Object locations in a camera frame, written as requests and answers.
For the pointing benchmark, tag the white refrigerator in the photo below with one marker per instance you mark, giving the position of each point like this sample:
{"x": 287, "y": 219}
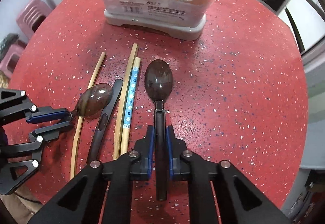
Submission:
{"x": 307, "y": 16}

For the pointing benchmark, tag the pink plastic stool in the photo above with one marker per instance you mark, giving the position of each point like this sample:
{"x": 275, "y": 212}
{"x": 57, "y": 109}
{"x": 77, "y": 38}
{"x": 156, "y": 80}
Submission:
{"x": 32, "y": 16}

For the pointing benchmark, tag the steel spoon black handle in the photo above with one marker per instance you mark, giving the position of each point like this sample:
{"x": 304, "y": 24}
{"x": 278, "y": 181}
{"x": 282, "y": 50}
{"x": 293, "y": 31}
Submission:
{"x": 92, "y": 101}

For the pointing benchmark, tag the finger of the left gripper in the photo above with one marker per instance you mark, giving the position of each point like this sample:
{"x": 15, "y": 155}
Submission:
{"x": 51, "y": 132}
{"x": 48, "y": 114}

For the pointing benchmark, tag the thin wooden chopstick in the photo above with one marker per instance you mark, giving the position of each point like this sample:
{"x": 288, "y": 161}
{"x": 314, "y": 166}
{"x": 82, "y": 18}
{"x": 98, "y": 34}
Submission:
{"x": 76, "y": 137}

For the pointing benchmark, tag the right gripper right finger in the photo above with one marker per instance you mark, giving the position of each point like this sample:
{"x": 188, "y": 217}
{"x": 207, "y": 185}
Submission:
{"x": 217, "y": 191}

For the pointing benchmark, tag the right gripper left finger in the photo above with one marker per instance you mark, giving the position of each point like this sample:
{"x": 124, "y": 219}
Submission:
{"x": 101, "y": 192}

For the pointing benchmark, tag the long wooden chopstick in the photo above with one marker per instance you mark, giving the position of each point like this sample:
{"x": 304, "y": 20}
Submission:
{"x": 122, "y": 102}

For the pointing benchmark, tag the blue patterned chopstick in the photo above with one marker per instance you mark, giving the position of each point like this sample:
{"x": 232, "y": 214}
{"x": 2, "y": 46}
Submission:
{"x": 129, "y": 105}

